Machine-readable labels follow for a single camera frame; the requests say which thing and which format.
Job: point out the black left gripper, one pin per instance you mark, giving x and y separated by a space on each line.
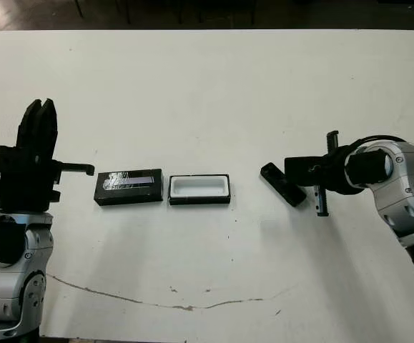
28 189

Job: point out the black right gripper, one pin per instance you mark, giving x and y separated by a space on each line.
303 171

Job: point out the slim black camera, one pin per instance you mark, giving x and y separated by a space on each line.
281 184

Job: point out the black box lid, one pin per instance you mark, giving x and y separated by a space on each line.
128 196

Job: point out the black box base white insert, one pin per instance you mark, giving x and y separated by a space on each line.
199 200

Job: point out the thin dark chair leg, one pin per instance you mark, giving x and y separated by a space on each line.
78 9

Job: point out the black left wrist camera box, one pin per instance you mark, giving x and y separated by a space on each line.
16 158

